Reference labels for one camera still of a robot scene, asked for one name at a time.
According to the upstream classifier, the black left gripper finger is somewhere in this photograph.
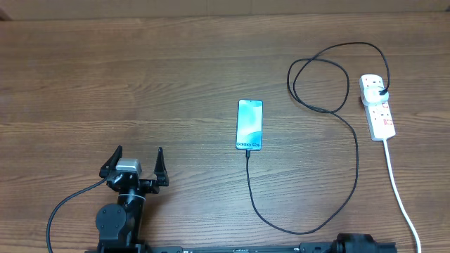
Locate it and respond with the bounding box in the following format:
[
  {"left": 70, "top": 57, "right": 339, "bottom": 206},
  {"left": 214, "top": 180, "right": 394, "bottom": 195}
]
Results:
[
  {"left": 154, "top": 147, "right": 169, "bottom": 187},
  {"left": 99, "top": 145, "right": 122, "bottom": 178}
]

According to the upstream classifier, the Samsung Galaxy smartphone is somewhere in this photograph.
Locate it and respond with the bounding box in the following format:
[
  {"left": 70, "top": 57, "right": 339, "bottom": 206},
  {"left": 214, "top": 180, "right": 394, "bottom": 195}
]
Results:
[{"left": 236, "top": 99, "right": 264, "bottom": 150}]

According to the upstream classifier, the black USB charging cable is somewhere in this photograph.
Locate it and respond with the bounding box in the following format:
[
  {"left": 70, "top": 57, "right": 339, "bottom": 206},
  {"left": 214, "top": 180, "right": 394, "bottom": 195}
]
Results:
[{"left": 245, "top": 41, "right": 391, "bottom": 235}]

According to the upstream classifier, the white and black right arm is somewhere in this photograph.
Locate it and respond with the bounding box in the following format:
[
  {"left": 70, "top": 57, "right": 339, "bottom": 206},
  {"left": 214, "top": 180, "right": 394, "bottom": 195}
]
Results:
[{"left": 330, "top": 233, "right": 377, "bottom": 253}]

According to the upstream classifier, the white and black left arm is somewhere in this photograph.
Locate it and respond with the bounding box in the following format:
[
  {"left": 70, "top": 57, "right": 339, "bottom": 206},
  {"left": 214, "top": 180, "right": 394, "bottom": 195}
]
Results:
[{"left": 96, "top": 146, "right": 169, "bottom": 252}]

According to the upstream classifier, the white charger adapter plug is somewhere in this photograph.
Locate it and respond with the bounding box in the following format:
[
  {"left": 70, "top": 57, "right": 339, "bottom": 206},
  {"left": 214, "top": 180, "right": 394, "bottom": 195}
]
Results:
[{"left": 361, "top": 86, "right": 390, "bottom": 106}]

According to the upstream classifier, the white power strip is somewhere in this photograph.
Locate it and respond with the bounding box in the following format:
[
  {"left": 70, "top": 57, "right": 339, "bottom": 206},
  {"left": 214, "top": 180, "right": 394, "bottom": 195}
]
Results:
[{"left": 359, "top": 74, "right": 396, "bottom": 141}]

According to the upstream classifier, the white power strip cord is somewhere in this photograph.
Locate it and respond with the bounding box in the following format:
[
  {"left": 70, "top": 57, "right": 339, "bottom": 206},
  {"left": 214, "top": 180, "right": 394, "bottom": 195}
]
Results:
[{"left": 382, "top": 138, "right": 423, "bottom": 253}]

